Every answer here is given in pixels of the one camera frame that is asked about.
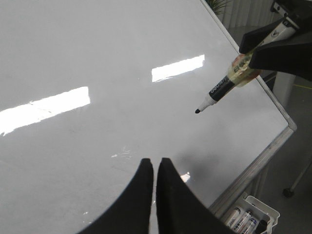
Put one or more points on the black whiteboard marker with tape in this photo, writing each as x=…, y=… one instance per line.
x=238, y=74

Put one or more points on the green potted plant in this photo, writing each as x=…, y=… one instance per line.
x=218, y=6

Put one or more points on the white marker tray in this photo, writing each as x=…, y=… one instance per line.
x=267, y=217

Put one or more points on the marker in tray, blue label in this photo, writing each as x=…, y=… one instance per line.
x=249, y=226

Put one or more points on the white whiteboard with aluminium frame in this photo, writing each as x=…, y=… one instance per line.
x=90, y=87

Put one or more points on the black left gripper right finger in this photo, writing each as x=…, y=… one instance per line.
x=178, y=210

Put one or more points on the marker in tray, leftmost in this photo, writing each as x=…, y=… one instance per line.
x=233, y=216

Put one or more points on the whiteboard stand leg with caster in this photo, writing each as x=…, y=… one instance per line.
x=289, y=192

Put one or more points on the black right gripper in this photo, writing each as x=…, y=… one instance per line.
x=292, y=55

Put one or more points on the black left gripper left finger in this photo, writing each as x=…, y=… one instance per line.
x=130, y=213

